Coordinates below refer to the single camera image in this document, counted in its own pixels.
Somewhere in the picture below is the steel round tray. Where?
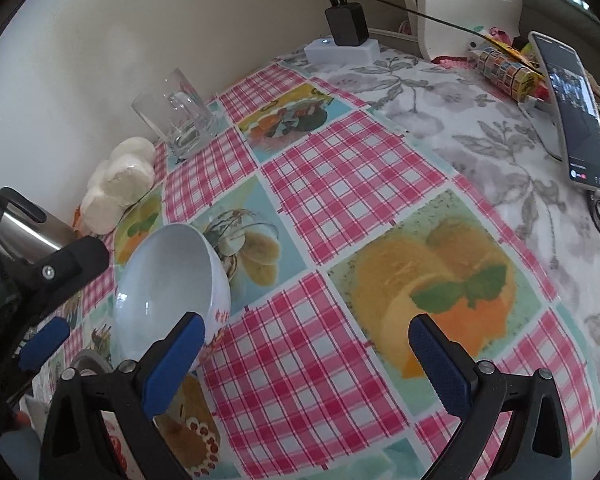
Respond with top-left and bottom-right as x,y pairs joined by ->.
70,349 -> 112,377

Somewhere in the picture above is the light blue bowl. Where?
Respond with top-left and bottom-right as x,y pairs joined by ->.
112,223 -> 230,370

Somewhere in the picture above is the steel thermos jug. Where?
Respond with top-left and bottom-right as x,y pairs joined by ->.
0,186 -> 79,263

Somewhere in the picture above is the orange snack packet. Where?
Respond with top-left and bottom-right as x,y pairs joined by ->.
72,207 -> 88,236

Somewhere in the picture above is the white buns bag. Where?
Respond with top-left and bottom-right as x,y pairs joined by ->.
79,136 -> 156,235

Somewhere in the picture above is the glass mug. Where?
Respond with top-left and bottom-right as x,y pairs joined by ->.
132,68 -> 221,160

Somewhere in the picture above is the smartphone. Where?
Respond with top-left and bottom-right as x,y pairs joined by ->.
528,32 -> 600,192

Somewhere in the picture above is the colourful candy tube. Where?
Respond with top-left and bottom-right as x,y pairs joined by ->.
468,47 -> 550,103

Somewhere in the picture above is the white power strip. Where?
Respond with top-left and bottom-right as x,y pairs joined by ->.
303,37 -> 380,66

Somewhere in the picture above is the black charger adapter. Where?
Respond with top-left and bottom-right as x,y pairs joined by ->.
325,0 -> 370,47

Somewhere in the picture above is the white lattice shelf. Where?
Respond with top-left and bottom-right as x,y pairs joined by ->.
319,0 -> 527,61

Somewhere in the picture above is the black charger cable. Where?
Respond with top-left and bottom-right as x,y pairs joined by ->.
327,0 -> 600,256

